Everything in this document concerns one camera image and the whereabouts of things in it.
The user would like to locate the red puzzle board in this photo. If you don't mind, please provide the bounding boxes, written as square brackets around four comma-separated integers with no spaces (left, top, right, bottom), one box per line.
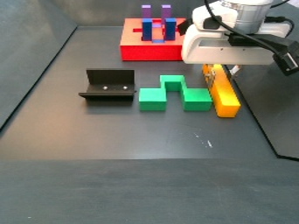
[119,18,183,61]

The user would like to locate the yellow rectangular bar block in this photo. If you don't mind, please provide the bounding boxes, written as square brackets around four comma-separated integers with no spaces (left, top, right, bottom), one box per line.
[201,64,240,118]

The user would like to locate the green zigzag block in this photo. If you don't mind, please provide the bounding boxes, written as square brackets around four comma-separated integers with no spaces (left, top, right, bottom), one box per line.
[137,74,212,112]

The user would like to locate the black angle bracket block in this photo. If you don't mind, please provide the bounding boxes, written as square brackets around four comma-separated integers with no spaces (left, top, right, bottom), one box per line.
[78,68,136,101]

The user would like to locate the black cable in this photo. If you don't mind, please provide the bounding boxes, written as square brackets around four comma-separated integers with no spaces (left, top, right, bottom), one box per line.
[203,0,296,64]

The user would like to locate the purple U-shaped block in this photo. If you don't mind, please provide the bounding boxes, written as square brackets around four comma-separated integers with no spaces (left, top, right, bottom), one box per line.
[141,4,172,28]

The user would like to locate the dark blue U-shaped block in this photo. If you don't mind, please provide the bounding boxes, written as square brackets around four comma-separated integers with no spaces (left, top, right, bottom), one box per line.
[141,17,176,43]

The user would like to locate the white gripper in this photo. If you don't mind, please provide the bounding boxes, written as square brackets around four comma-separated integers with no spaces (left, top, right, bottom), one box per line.
[180,4,291,88]

